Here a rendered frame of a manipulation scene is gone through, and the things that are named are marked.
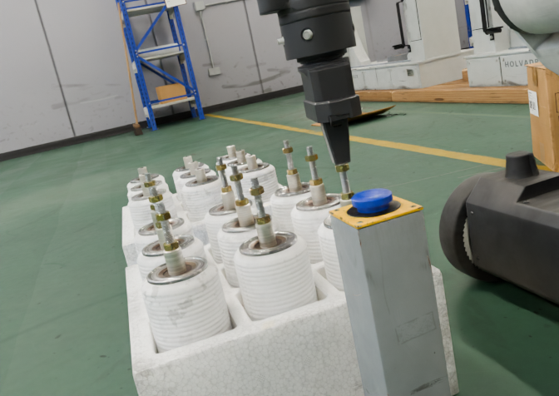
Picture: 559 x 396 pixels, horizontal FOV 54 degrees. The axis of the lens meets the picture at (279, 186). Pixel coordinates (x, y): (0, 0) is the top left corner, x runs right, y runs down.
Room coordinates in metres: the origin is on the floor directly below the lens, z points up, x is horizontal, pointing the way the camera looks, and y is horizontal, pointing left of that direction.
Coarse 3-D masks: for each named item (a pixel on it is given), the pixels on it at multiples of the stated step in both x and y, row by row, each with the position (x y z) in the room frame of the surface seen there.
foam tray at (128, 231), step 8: (176, 200) 1.37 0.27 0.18; (128, 208) 1.41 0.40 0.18; (176, 208) 1.29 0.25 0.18; (128, 216) 1.31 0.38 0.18; (184, 216) 1.19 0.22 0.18; (128, 224) 1.23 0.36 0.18; (192, 224) 1.11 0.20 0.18; (200, 224) 1.10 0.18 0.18; (128, 232) 1.15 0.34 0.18; (200, 232) 1.10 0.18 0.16; (128, 240) 1.09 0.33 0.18; (200, 240) 1.10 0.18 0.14; (208, 240) 1.10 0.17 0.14; (128, 248) 1.07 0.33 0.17; (128, 256) 1.07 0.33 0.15; (136, 256) 1.07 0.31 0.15; (128, 264) 1.06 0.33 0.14; (136, 264) 1.07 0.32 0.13
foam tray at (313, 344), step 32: (128, 288) 0.81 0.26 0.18; (224, 288) 0.73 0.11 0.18; (320, 288) 0.66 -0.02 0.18; (288, 320) 0.59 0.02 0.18; (320, 320) 0.60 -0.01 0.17; (192, 352) 0.56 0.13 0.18; (224, 352) 0.57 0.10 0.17; (256, 352) 0.58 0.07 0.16; (288, 352) 0.58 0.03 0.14; (320, 352) 0.59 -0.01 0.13; (352, 352) 0.60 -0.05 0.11; (448, 352) 0.64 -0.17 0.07; (160, 384) 0.55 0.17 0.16; (192, 384) 0.56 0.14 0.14; (224, 384) 0.56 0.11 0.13; (256, 384) 0.57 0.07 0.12; (288, 384) 0.58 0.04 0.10; (320, 384) 0.59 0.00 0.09; (352, 384) 0.60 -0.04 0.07
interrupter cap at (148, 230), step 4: (172, 220) 0.88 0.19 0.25; (176, 220) 0.87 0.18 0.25; (180, 220) 0.87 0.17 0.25; (184, 220) 0.87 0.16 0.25; (148, 224) 0.89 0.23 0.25; (152, 224) 0.88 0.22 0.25; (172, 224) 0.86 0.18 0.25; (176, 224) 0.85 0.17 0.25; (180, 224) 0.85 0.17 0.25; (144, 228) 0.87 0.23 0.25; (148, 228) 0.87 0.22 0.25; (152, 228) 0.87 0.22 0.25; (172, 228) 0.83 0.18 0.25; (140, 232) 0.84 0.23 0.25; (144, 232) 0.84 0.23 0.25; (148, 232) 0.84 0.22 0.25; (152, 232) 0.83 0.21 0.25
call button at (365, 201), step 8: (360, 192) 0.53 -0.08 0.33; (368, 192) 0.52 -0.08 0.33; (376, 192) 0.52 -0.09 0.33; (384, 192) 0.51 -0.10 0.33; (352, 200) 0.51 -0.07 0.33; (360, 200) 0.50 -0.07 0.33; (368, 200) 0.50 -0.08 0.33; (376, 200) 0.50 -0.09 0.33; (384, 200) 0.50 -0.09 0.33; (360, 208) 0.51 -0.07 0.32; (368, 208) 0.50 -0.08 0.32; (376, 208) 0.50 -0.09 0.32; (384, 208) 0.50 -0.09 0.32
